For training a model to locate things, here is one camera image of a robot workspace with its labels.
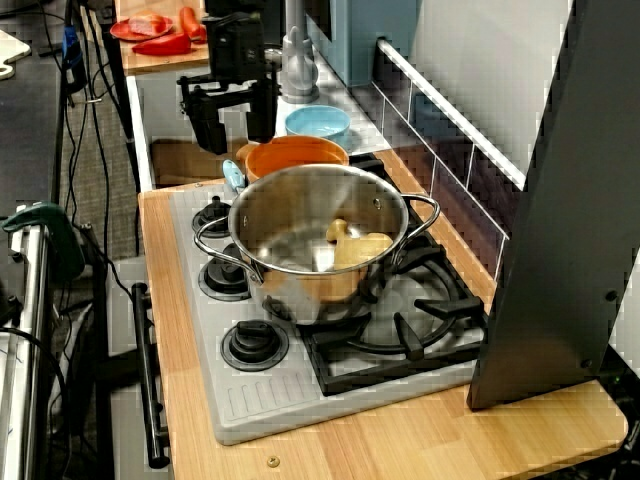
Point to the black stove knob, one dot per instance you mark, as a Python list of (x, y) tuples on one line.
[(254, 345), (222, 275), (212, 217)]

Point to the light blue bowl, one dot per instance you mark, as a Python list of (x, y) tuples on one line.
[(317, 125)]

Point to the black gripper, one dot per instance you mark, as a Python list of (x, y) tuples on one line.
[(235, 50)]

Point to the green clamp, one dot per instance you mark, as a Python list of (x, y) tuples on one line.
[(55, 230)]

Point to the white sink unit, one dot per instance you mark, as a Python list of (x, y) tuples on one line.
[(160, 115)]

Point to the black burner grate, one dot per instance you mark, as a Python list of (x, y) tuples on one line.
[(415, 345)]

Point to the red plate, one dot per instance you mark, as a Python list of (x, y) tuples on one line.
[(120, 31)]

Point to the pink toy ham slice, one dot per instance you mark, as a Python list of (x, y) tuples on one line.
[(147, 24)]

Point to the silver aluminium frame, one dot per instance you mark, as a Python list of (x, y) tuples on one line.
[(25, 350)]

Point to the stainless steel pot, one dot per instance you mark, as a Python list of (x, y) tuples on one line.
[(290, 225)]

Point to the grey toy cooktop plate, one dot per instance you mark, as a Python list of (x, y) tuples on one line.
[(270, 400)]

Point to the orange red toy sausage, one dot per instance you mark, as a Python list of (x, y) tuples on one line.
[(192, 24)]

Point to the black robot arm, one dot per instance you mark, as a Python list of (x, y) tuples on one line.
[(240, 6)]

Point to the grey toy faucet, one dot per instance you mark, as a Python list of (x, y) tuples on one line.
[(299, 70)]

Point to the white toy oven door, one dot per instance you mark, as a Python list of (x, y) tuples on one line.
[(122, 320)]

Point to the red toy pepper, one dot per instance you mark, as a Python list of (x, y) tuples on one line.
[(162, 45)]

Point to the dark tile backsplash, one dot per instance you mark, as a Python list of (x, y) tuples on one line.
[(450, 165)]

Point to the teal blue box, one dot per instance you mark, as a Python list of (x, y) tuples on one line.
[(380, 40)]

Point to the wooden countertop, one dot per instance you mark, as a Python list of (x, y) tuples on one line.
[(400, 440)]

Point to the black slanted support panel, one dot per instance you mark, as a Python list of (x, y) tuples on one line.
[(560, 225)]

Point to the orange plastic pot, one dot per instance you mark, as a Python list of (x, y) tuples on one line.
[(295, 155)]

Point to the yellow toy chicken drumstick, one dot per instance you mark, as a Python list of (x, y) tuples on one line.
[(360, 250)]

